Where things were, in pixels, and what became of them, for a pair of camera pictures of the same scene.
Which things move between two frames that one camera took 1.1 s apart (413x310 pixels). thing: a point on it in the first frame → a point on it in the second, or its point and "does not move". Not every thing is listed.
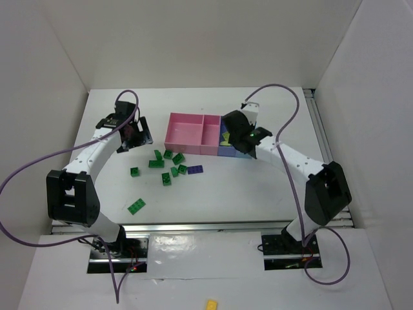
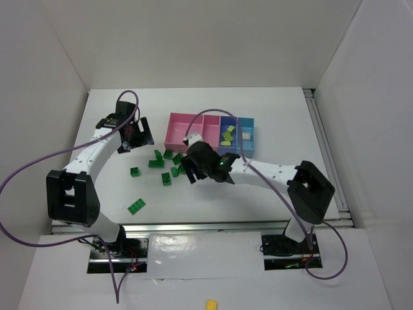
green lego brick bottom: (136, 206) does not move
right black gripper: (244, 148) → (190, 165)
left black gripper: (139, 135) does not move
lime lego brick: (226, 135) does not move
